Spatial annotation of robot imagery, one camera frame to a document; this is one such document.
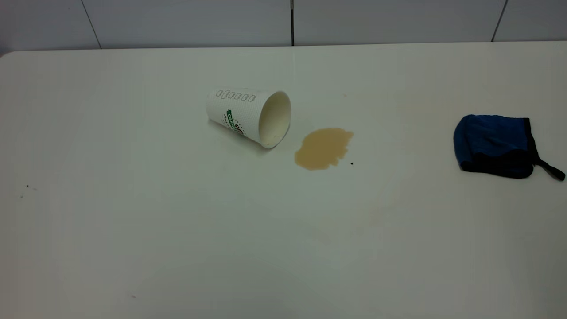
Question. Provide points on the white paper cup green logo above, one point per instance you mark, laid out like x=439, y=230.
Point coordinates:
x=241, y=113

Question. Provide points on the blue black cleaning cloth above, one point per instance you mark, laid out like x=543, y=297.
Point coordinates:
x=491, y=137

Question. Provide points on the brown coffee spill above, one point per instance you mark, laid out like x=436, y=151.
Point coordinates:
x=322, y=148

